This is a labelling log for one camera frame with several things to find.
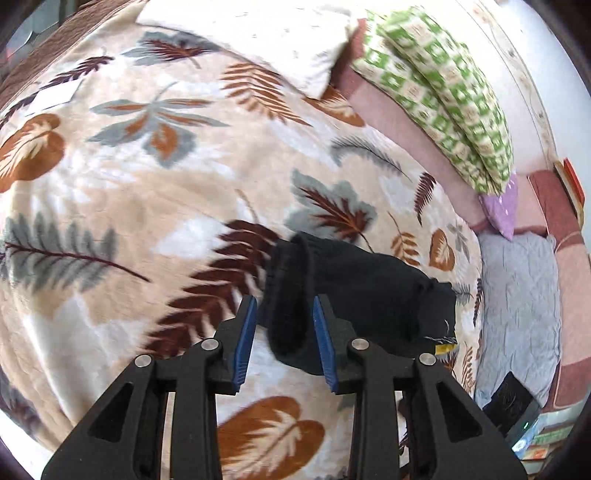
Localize green checkered folded quilt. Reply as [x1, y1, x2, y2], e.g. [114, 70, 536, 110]
[351, 6, 517, 195]

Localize purple pillow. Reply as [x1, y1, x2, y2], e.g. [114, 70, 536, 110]
[478, 173, 520, 241]

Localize colourful books pile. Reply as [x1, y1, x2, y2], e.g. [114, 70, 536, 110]
[516, 411, 579, 462]

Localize white paper sheet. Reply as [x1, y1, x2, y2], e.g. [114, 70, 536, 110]
[25, 80, 88, 117]

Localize grey quilted pad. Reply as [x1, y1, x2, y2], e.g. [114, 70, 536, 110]
[473, 232, 565, 409]

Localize white sprig printed pillow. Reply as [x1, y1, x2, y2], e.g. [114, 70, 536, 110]
[136, 0, 358, 99]

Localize brown bedspread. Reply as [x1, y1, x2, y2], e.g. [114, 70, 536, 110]
[0, 0, 155, 114]

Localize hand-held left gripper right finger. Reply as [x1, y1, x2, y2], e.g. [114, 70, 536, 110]
[312, 294, 528, 480]

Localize black pants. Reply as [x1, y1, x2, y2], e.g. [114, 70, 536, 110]
[256, 232, 459, 377]

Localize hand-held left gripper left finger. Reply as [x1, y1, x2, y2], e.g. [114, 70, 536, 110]
[41, 295, 258, 480]

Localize leaf printed blanket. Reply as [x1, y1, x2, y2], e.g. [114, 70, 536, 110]
[0, 13, 486, 480]

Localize pink and red headboard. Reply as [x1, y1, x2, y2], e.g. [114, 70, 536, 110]
[526, 170, 591, 409]

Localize pink bed sheet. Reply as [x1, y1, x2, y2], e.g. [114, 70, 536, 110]
[331, 17, 491, 232]

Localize red book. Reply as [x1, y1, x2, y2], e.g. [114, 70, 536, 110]
[562, 158, 588, 206]

